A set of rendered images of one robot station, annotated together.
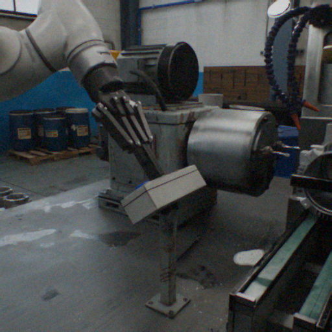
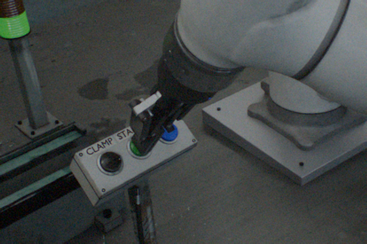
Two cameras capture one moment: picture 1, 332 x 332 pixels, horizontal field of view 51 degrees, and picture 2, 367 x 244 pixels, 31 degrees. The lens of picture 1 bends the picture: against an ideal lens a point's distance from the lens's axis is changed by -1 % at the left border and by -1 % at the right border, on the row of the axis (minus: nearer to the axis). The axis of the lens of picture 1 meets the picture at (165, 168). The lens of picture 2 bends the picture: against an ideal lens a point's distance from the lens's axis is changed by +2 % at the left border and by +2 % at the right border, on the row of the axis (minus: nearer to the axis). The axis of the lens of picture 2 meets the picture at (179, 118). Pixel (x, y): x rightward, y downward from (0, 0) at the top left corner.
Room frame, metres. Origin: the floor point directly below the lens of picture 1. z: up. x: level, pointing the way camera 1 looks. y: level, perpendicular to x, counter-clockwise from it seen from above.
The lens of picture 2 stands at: (1.34, 0.31, 1.59)
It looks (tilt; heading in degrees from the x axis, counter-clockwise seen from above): 33 degrees down; 199
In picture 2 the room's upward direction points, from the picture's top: 6 degrees counter-clockwise
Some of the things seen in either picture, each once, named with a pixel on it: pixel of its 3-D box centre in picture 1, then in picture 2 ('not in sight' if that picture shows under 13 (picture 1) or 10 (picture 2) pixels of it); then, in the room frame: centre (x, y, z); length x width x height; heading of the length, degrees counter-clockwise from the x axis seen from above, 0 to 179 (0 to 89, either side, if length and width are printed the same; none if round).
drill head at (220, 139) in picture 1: (220, 149); not in sight; (1.08, -0.17, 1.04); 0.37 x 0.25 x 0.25; 55
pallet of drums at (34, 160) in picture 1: (52, 132); not in sight; (5.62, 1.83, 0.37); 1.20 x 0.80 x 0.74; 137
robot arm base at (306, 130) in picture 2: not in sight; (300, 100); (0.16, 0.18, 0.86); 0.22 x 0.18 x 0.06; 51
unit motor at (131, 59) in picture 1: (142, 107); not in sight; (1.21, 0.08, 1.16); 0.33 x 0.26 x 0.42; 55
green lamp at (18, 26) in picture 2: not in sight; (12, 22); (0.26, -0.39, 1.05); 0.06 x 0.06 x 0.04
